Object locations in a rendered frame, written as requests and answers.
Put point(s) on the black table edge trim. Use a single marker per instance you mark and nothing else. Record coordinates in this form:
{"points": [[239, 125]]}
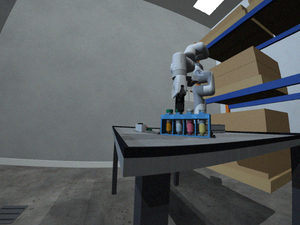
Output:
{"points": [[162, 151]]}

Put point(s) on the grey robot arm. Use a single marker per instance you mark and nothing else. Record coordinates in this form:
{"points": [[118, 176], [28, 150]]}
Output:
{"points": [[183, 63]]}

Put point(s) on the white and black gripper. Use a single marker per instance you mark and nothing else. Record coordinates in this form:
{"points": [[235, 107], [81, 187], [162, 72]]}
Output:
{"points": [[179, 91]]}

